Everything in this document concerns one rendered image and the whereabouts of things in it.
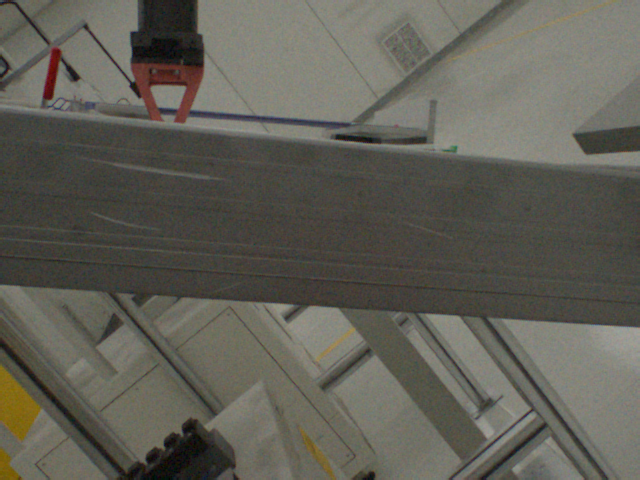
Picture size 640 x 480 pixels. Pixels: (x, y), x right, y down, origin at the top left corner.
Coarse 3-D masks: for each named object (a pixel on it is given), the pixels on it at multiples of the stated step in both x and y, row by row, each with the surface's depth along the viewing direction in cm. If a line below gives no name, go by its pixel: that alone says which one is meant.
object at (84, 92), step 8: (64, 72) 516; (64, 80) 494; (72, 80) 561; (72, 88) 496; (80, 88) 510; (88, 88) 511; (72, 96) 509; (80, 96) 497; (88, 96) 511; (96, 96) 512; (56, 104) 498; (64, 104) 506; (96, 112) 502
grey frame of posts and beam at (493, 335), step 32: (0, 320) 94; (480, 320) 104; (0, 352) 94; (32, 352) 95; (512, 352) 106; (32, 384) 95; (64, 384) 97; (512, 384) 109; (544, 384) 107; (64, 416) 96; (96, 416) 98; (544, 416) 108; (96, 448) 98; (576, 448) 109
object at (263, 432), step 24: (264, 384) 98; (240, 408) 95; (264, 408) 90; (240, 432) 88; (264, 432) 83; (288, 432) 87; (240, 456) 82; (264, 456) 78; (288, 456) 75; (312, 456) 87
